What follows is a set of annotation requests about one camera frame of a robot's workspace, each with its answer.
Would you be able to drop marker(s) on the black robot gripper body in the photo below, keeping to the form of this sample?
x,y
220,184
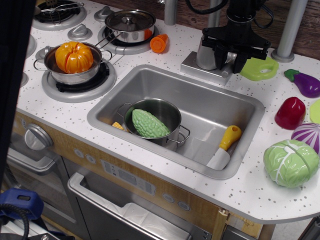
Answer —
x,y
240,40

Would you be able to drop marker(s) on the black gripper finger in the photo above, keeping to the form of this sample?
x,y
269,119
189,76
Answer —
x,y
240,62
220,55

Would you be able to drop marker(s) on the silver faucet lever handle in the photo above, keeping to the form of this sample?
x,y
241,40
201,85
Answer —
x,y
227,69

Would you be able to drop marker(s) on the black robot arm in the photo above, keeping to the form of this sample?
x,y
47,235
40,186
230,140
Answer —
x,y
242,12

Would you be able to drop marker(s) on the green toy cutting board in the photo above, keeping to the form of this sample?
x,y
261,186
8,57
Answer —
x,y
257,69

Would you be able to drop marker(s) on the silver toy faucet body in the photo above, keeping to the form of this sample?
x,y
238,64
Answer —
x,y
201,64

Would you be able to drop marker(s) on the grey right support pole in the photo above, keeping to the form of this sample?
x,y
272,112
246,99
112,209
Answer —
x,y
284,52

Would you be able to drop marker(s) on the grey support pole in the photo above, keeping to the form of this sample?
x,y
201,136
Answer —
x,y
170,12
284,52

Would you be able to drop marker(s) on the grey toy sink basin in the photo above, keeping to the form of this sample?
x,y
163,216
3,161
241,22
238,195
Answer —
x,y
197,113

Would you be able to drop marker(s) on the orange toy carrot piece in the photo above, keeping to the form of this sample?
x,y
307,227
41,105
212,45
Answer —
x,y
158,43

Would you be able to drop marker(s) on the grey middle support pole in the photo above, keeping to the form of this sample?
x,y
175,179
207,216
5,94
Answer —
x,y
170,12

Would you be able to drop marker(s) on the purple toy eggplant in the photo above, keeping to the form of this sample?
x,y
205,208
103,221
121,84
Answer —
x,y
308,86

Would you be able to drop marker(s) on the red toy bell pepper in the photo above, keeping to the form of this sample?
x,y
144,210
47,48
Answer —
x,y
291,113

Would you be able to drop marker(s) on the light green toy piece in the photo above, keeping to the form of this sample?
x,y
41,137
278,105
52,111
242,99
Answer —
x,y
314,112

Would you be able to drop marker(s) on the steel pot in sink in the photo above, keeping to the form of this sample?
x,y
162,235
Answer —
x,y
166,112

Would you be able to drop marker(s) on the steel pan with lid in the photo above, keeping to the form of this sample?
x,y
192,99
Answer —
x,y
131,26

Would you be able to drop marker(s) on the purple toy onion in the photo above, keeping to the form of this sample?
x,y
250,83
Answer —
x,y
308,133

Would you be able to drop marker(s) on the green toy bitter gourd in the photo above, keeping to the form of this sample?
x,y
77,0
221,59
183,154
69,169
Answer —
x,y
147,125

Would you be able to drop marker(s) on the green toy cabbage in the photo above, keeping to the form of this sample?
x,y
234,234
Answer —
x,y
291,163

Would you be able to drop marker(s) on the back right stove burner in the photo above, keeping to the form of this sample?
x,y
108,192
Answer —
x,y
116,48

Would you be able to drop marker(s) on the yellow toy corn piece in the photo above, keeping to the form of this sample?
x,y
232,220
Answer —
x,y
118,126

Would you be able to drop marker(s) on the grey stove knob rear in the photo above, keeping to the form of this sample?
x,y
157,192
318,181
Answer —
x,y
103,13

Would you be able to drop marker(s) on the grey stove knob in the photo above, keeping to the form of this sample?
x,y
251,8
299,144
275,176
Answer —
x,y
79,33
103,13
40,55

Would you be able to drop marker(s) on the grey stove knob middle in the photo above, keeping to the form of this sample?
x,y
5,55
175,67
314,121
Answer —
x,y
79,33

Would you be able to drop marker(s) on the front grey stove burner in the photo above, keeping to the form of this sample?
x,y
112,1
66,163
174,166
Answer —
x,y
99,85

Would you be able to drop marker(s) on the orange toy pumpkin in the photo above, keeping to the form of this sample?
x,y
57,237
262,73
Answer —
x,y
74,57

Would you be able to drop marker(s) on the back left stove burner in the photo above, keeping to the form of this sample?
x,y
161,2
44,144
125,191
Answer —
x,y
72,22

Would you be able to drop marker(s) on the steel pot on burner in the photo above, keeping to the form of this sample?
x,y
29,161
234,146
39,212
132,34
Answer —
x,y
73,79

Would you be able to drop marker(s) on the grey stove knob left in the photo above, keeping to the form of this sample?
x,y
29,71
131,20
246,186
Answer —
x,y
40,55

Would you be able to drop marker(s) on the silver oven dial knob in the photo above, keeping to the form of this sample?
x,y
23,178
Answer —
x,y
36,138

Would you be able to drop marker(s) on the yellow handled toy knife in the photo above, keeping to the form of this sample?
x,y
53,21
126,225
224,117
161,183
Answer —
x,y
221,157

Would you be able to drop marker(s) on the wire rack on burner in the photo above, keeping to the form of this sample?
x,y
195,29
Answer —
x,y
57,11

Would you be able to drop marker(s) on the silver dishwasher door handle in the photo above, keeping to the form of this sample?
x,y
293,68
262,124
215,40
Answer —
x,y
112,213

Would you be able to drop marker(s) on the black foreground frame post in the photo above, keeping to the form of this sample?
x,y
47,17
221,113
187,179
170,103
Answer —
x,y
15,25

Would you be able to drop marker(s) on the grey oven door handle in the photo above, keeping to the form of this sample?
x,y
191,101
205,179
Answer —
x,y
42,167

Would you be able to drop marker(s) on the blue clamp with cable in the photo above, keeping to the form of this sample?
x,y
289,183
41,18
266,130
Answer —
x,y
21,204

